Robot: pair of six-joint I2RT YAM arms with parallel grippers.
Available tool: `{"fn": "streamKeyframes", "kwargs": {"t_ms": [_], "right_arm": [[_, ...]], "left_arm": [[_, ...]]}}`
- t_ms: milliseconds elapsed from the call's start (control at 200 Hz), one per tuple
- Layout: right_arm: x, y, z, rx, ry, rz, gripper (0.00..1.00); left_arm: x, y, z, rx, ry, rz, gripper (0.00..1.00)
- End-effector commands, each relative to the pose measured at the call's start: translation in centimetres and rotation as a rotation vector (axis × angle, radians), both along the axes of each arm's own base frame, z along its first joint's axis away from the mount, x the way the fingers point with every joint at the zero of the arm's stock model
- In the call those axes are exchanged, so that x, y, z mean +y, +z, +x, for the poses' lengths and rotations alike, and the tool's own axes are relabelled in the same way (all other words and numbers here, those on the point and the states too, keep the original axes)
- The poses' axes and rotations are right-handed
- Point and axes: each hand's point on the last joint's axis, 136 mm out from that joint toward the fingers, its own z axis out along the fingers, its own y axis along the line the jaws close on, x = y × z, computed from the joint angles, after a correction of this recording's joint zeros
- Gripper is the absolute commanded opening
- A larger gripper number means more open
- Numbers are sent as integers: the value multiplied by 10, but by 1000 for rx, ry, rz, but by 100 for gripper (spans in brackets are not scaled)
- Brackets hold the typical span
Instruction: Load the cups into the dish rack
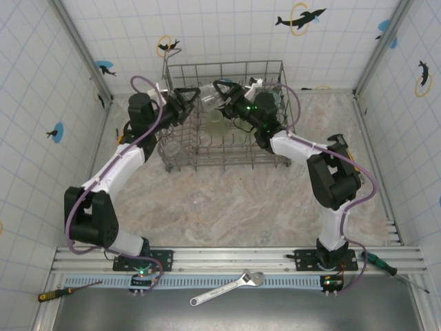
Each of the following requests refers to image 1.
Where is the small dolphin ring sticker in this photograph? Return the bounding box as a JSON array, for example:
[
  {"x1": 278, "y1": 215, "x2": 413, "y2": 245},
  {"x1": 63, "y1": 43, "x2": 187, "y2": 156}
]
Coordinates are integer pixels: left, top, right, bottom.
[{"x1": 156, "y1": 34, "x2": 181, "y2": 58}]

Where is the green handled screwdriver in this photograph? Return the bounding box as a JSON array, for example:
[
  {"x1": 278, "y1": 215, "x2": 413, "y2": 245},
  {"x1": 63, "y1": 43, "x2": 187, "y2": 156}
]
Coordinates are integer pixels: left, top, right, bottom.
[{"x1": 360, "y1": 250, "x2": 431, "y2": 294}]

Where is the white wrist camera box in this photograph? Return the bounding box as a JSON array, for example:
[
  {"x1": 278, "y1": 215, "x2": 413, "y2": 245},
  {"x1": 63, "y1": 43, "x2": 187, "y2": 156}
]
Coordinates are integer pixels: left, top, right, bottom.
[
  {"x1": 147, "y1": 81, "x2": 170, "y2": 103},
  {"x1": 243, "y1": 77, "x2": 267, "y2": 101}
]

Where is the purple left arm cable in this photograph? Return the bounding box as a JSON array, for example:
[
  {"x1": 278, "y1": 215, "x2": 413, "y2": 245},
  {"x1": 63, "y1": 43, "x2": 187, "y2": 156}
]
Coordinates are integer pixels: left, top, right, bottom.
[{"x1": 64, "y1": 75, "x2": 166, "y2": 294}]

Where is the large dolphin ring sticker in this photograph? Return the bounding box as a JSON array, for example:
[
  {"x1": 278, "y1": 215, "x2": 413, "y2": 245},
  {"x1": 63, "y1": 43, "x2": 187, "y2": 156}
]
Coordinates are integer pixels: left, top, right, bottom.
[{"x1": 274, "y1": 2, "x2": 327, "y2": 37}]

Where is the silver adjustable wrench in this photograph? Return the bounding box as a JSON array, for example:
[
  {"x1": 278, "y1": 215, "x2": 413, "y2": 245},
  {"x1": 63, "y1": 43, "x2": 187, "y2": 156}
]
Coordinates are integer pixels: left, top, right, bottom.
[{"x1": 189, "y1": 270, "x2": 265, "y2": 307}]

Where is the yellow handled hammer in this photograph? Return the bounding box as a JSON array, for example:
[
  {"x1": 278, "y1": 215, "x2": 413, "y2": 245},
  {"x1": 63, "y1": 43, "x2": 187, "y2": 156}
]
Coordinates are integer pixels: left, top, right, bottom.
[{"x1": 326, "y1": 133, "x2": 363, "y2": 182}]

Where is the aluminium corner post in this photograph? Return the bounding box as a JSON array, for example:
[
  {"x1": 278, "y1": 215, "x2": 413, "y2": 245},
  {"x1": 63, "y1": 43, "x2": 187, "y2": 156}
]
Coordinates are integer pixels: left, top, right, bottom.
[
  {"x1": 50, "y1": 0, "x2": 114, "y2": 104},
  {"x1": 353, "y1": 0, "x2": 414, "y2": 96}
]

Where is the aluminium mounting rail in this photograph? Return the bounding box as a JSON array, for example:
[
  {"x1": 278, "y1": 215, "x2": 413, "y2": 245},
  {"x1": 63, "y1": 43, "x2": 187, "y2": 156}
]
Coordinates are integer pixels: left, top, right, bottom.
[{"x1": 51, "y1": 245, "x2": 428, "y2": 276}]

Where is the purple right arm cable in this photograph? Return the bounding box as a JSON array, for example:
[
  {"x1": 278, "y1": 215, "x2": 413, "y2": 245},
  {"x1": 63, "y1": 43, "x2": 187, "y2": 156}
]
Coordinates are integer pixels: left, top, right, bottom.
[{"x1": 263, "y1": 81, "x2": 379, "y2": 294}]

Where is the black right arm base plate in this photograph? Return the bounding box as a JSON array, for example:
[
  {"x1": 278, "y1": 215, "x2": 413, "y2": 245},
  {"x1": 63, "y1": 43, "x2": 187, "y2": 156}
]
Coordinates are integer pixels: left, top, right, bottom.
[{"x1": 286, "y1": 248, "x2": 359, "y2": 272}]

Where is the slotted grey cable duct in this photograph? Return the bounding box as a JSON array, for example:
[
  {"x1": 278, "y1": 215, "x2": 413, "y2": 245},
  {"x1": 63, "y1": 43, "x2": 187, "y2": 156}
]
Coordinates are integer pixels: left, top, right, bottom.
[{"x1": 63, "y1": 274, "x2": 345, "y2": 290}]

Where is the grey wire dish rack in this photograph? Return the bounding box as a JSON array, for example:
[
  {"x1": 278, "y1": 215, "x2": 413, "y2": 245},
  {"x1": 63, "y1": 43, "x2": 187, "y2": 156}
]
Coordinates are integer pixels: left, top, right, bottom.
[{"x1": 157, "y1": 48, "x2": 298, "y2": 172}]

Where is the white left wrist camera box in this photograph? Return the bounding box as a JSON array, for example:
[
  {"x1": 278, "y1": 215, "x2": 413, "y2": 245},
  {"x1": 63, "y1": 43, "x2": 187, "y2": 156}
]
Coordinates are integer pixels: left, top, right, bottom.
[{"x1": 147, "y1": 81, "x2": 170, "y2": 103}]

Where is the aluminium frame base bar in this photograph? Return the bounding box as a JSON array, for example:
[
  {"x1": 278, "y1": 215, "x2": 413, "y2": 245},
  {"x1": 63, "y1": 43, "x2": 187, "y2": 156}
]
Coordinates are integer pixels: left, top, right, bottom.
[{"x1": 112, "y1": 88, "x2": 358, "y2": 100}]

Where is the blue patch wall sticker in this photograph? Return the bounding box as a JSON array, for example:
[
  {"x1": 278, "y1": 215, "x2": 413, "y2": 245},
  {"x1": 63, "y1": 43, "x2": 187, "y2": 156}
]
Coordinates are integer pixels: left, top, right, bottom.
[{"x1": 374, "y1": 19, "x2": 398, "y2": 50}]

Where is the blue oval fish sticker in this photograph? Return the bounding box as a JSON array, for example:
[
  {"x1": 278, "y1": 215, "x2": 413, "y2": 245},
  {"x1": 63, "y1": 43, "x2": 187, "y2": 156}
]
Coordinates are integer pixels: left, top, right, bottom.
[
  {"x1": 94, "y1": 60, "x2": 117, "y2": 77},
  {"x1": 45, "y1": 122, "x2": 65, "y2": 144}
]

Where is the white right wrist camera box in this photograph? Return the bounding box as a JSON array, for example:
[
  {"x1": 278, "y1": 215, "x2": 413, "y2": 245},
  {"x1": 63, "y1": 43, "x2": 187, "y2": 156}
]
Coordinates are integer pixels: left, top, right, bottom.
[{"x1": 243, "y1": 77, "x2": 267, "y2": 101}]

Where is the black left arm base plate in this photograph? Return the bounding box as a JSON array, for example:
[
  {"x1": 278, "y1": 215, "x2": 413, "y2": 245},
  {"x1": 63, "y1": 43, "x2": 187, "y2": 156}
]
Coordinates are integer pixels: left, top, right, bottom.
[{"x1": 112, "y1": 248, "x2": 174, "y2": 272}]

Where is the yellow black handled screwdriver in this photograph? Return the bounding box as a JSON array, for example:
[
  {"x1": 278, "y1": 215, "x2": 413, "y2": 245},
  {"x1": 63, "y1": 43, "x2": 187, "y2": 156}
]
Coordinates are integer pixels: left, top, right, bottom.
[{"x1": 37, "y1": 281, "x2": 103, "y2": 303}]

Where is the pale frosted green cup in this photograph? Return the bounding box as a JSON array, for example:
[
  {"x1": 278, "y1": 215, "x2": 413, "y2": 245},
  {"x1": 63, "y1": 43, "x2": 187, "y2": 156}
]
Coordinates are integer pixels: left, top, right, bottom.
[{"x1": 207, "y1": 110, "x2": 228, "y2": 137}]

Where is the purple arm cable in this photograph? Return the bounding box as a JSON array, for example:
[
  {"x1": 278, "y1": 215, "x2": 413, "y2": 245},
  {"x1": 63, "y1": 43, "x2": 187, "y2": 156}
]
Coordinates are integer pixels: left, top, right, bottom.
[
  {"x1": 64, "y1": 75, "x2": 166, "y2": 294},
  {"x1": 263, "y1": 81, "x2": 379, "y2": 294}
]

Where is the dolphin yellow ring sticker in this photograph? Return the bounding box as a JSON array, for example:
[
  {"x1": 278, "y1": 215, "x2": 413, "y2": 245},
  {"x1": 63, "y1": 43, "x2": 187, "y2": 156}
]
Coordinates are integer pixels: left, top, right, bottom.
[{"x1": 414, "y1": 60, "x2": 433, "y2": 98}]

